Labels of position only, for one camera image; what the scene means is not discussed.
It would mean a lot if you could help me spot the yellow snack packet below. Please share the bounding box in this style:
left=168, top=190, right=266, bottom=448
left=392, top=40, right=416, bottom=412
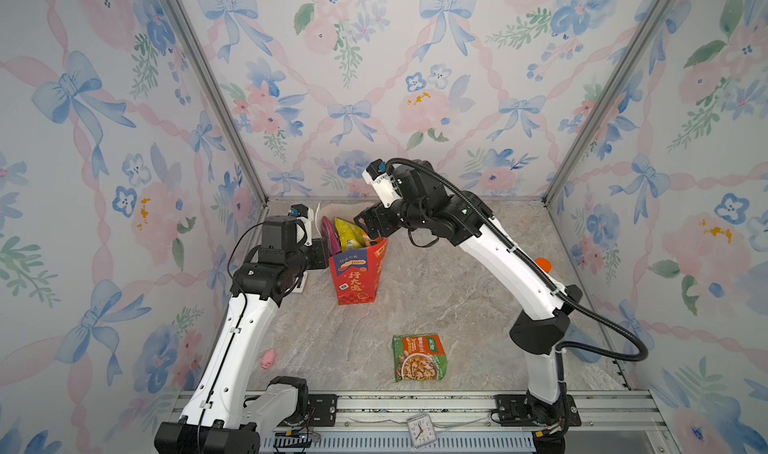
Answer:
left=334, top=218, right=371, bottom=252

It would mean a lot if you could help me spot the red paper gift bag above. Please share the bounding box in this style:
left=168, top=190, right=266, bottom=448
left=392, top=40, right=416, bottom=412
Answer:
left=315, top=202, right=388, bottom=305

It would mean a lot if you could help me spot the green orange noodle packet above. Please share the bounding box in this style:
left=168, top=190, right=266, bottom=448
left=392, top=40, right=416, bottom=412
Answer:
left=392, top=333, right=448, bottom=382

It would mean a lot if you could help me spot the purple Fox's candy bag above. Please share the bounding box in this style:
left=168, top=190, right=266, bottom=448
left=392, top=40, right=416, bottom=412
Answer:
left=321, top=216, right=342, bottom=257

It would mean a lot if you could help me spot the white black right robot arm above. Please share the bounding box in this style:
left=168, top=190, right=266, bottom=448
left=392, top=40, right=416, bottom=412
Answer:
left=354, top=159, right=572, bottom=426

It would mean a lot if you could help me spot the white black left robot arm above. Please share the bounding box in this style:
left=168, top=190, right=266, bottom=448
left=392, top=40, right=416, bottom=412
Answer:
left=154, top=238, right=329, bottom=453

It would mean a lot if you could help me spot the pink toy pig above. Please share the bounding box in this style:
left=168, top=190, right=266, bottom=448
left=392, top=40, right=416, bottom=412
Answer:
left=260, top=349, right=277, bottom=370

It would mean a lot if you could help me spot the orange plastic bottle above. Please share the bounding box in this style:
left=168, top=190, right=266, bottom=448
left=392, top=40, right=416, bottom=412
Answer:
left=535, top=257, right=552, bottom=273

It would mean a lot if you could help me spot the small white clock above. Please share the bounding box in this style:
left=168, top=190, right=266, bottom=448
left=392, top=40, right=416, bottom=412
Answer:
left=406, top=413, right=437, bottom=449

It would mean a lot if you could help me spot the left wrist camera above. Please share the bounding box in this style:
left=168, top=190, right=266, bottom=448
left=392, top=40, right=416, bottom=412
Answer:
left=289, top=204, right=315, bottom=246

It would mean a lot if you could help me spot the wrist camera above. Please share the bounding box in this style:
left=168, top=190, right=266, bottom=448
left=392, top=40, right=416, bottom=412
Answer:
left=362, top=159, right=402, bottom=208
left=289, top=204, right=315, bottom=246

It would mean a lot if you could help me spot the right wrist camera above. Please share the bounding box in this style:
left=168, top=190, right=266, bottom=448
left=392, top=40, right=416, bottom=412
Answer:
left=362, top=159, right=402, bottom=208

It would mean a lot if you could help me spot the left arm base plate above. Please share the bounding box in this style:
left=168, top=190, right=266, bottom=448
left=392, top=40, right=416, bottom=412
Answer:
left=278, top=394, right=339, bottom=429

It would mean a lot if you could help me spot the blue object at wall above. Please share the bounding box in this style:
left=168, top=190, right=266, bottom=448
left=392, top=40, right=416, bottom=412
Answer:
left=564, top=324, right=601, bottom=364

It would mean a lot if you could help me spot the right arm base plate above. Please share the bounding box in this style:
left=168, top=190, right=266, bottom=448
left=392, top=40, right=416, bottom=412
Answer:
left=492, top=393, right=582, bottom=429

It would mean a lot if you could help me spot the black corrugated cable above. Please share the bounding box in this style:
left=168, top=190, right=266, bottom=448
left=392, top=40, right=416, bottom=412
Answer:
left=383, top=157, right=650, bottom=363

